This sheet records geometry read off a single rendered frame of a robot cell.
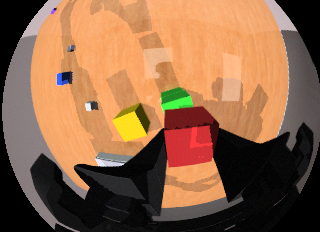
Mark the green block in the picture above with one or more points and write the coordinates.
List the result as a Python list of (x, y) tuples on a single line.
[(169, 93), (177, 100)]

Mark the red block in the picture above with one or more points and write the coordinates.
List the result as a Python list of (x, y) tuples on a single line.
[(191, 134)]

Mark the small blue block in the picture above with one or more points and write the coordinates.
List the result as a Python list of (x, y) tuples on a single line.
[(62, 78)]

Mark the yellow block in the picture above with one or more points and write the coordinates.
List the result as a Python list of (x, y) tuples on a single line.
[(132, 122)]

